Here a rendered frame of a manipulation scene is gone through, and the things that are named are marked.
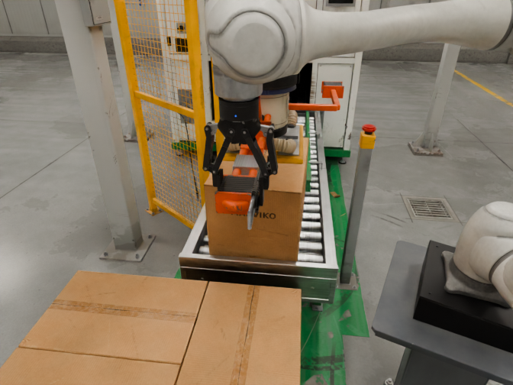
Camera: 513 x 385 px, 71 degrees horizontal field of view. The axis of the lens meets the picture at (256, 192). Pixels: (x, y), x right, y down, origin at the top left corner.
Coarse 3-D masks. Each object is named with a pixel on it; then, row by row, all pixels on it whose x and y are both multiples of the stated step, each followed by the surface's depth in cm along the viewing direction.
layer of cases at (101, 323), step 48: (96, 288) 153; (144, 288) 153; (192, 288) 153; (240, 288) 153; (288, 288) 153; (48, 336) 132; (96, 336) 132; (144, 336) 132; (192, 336) 132; (240, 336) 132; (288, 336) 132; (0, 384) 116; (48, 384) 116; (96, 384) 116; (144, 384) 116; (192, 384) 116; (240, 384) 116; (288, 384) 116
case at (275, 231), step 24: (288, 168) 160; (264, 192) 144; (288, 192) 143; (216, 216) 154; (240, 216) 152; (264, 216) 150; (288, 216) 148; (216, 240) 161; (240, 240) 158; (264, 240) 156; (288, 240) 154
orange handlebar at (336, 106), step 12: (336, 96) 139; (300, 108) 131; (312, 108) 130; (324, 108) 130; (336, 108) 129; (264, 120) 116; (240, 144) 97; (264, 144) 100; (228, 204) 72; (240, 204) 72
